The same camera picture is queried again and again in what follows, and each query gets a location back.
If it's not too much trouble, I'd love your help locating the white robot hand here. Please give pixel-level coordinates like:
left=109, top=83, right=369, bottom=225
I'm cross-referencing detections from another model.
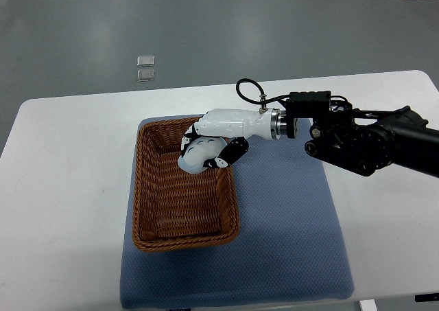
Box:
left=180, top=108, right=281, bottom=168

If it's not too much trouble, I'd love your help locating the blue plush toy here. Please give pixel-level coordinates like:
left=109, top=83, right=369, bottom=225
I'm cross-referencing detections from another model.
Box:
left=178, top=137, right=228, bottom=174

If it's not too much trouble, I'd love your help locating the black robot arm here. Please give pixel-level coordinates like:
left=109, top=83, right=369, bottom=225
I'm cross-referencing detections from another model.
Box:
left=178, top=91, right=438, bottom=176

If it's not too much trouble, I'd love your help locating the brown wicker basket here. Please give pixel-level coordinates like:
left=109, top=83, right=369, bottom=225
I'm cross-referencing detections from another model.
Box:
left=132, top=117, right=240, bottom=252

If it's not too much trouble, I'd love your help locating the upper floor plate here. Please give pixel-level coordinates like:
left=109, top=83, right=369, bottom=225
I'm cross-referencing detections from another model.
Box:
left=137, top=55, right=155, bottom=67

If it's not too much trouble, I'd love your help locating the blue quilted mat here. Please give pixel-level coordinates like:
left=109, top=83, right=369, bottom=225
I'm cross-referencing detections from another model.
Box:
left=120, top=137, right=354, bottom=309

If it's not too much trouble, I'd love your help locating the black cable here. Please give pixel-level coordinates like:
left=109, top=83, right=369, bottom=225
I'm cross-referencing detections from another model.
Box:
left=235, top=78, right=292, bottom=115

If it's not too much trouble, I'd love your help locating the black table bracket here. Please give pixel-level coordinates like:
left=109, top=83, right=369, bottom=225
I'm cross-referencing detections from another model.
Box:
left=414, top=292, right=439, bottom=303

